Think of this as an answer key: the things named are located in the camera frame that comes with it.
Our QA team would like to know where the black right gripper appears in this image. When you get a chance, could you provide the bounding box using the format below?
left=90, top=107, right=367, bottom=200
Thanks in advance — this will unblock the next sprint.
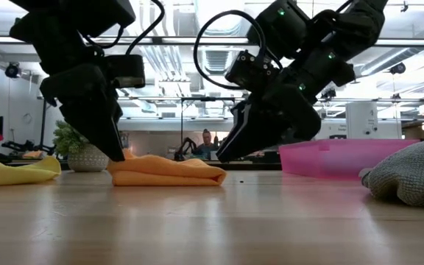
left=216, top=83, right=322, bottom=163

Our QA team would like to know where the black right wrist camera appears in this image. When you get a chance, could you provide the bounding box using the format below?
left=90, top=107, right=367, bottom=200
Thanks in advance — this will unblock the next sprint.
left=225, top=50, right=281, bottom=93

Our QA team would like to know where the white cylindrical machine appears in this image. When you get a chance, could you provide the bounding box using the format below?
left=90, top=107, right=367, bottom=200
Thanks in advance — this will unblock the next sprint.
left=345, top=101, right=379, bottom=140

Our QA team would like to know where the person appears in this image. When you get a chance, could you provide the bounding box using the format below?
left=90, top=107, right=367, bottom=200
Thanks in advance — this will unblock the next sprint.
left=196, top=128, right=219, bottom=156

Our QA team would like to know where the grey microfiber towel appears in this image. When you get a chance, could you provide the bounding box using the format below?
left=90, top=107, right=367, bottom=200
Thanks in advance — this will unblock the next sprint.
left=358, top=138, right=424, bottom=208

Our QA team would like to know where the orange microfiber towel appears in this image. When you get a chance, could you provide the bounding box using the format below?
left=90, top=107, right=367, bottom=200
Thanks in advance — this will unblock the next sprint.
left=107, top=148, right=227, bottom=187

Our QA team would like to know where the pink plastic bin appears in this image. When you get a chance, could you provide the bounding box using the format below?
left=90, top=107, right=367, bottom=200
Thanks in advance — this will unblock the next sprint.
left=278, top=138, right=421, bottom=181

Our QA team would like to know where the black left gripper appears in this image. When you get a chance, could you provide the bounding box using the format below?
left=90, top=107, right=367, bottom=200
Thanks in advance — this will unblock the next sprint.
left=39, top=54, right=146, bottom=162

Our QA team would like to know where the potted green plant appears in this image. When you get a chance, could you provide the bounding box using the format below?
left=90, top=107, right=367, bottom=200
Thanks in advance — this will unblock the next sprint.
left=52, top=120, right=110, bottom=173

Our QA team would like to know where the black background test frame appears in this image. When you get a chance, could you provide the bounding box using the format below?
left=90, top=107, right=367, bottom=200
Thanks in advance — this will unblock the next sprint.
left=37, top=94, right=66, bottom=148

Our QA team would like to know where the yellow microfiber towel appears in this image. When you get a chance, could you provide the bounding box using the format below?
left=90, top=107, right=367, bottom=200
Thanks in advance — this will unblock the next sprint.
left=0, top=153, right=62, bottom=188

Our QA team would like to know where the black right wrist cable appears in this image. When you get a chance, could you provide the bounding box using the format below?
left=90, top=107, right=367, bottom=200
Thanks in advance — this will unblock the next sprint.
left=193, top=10, right=283, bottom=91

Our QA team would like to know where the black ceiling camera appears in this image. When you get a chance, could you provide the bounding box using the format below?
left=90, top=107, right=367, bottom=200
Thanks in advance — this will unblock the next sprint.
left=389, top=62, right=407, bottom=76
left=4, top=61, right=21, bottom=79
left=320, top=87, right=337, bottom=102

